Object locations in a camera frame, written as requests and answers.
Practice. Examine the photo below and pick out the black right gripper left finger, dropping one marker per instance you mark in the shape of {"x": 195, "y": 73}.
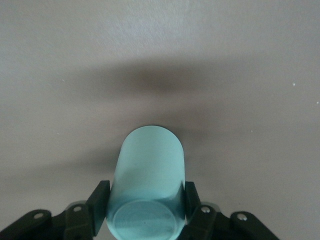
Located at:
{"x": 97, "y": 200}

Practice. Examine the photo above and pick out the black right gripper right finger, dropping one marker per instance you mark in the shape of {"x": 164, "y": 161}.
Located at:
{"x": 192, "y": 200}

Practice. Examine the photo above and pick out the teal green plastic cup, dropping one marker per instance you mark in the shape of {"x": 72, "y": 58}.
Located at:
{"x": 150, "y": 162}

